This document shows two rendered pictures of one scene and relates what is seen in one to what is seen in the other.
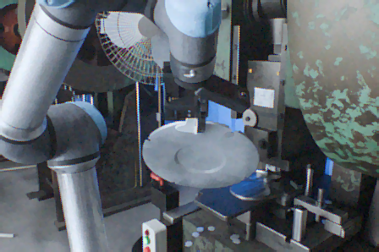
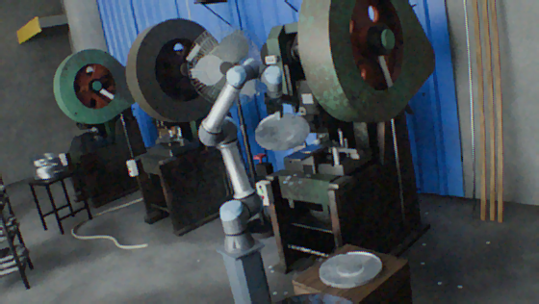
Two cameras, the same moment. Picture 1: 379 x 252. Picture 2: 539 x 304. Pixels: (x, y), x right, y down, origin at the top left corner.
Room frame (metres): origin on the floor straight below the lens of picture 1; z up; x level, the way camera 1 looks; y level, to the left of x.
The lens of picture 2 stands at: (-1.50, 0.20, 1.43)
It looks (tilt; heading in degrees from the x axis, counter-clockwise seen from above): 14 degrees down; 356
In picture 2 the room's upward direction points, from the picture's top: 11 degrees counter-clockwise
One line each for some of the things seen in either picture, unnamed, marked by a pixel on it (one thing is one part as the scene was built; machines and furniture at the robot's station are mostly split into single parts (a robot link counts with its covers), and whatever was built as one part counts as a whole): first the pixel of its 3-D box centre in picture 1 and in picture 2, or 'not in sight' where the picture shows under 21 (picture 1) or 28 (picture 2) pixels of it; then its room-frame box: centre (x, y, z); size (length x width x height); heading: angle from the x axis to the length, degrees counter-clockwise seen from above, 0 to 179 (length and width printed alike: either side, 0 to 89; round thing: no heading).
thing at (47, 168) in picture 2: not in sight; (56, 190); (2.92, 2.20, 0.40); 0.45 x 0.40 x 0.79; 51
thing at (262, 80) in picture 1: (272, 105); (313, 101); (1.00, -0.25, 1.04); 0.17 x 0.15 x 0.30; 129
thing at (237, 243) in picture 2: not in sight; (238, 238); (0.59, 0.31, 0.50); 0.15 x 0.15 x 0.10
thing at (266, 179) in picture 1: (274, 187); (324, 146); (1.02, -0.28, 0.76); 0.15 x 0.09 x 0.05; 39
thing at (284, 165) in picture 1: (278, 156); (322, 129); (1.03, -0.29, 0.86); 0.20 x 0.16 x 0.05; 39
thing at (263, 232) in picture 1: (273, 209); (327, 159); (1.03, -0.29, 0.68); 0.45 x 0.30 x 0.06; 39
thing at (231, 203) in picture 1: (238, 214); (307, 162); (0.92, -0.15, 0.72); 0.25 x 0.14 x 0.14; 129
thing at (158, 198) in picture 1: (165, 210); (266, 177); (1.13, 0.09, 0.62); 0.10 x 0.06 x 0.20; 39
